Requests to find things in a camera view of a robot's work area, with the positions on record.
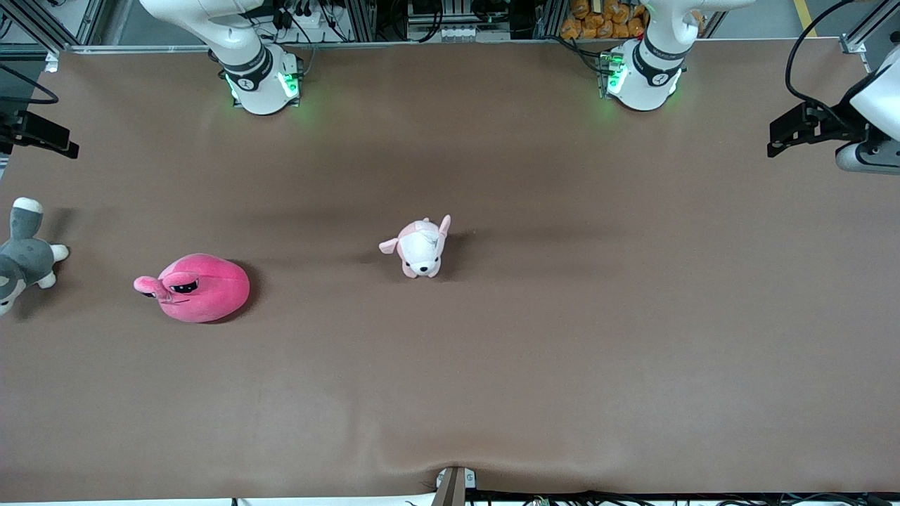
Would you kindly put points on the pink round plush toy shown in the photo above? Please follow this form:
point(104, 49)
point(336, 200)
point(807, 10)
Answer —
point(207, 288)

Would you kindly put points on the grey white plush husky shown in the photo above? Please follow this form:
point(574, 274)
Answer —
point(24, 260)

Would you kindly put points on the table cover mat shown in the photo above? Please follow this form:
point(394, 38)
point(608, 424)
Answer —
point(450, 386)

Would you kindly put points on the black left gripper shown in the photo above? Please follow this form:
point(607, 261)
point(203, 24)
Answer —
point(832, 122)

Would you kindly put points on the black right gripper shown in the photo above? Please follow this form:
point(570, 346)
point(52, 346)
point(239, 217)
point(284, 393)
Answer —
point(10, 128)

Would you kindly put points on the metal table edge bracket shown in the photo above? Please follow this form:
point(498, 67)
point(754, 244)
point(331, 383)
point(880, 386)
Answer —
point(453, 486)

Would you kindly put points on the small white pink plush dog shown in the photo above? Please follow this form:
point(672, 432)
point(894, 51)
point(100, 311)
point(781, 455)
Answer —
point(420, 253)

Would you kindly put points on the orange plush toys pile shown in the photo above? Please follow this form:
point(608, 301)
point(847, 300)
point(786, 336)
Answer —
point(605, 17)

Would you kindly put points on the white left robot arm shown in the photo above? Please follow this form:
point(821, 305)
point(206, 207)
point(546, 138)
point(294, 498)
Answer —
point(650, 70)

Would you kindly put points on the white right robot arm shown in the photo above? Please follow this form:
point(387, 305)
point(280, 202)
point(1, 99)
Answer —
point(246, 63)

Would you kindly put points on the white power strip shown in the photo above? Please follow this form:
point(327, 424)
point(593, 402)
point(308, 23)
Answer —
point(309, 17)

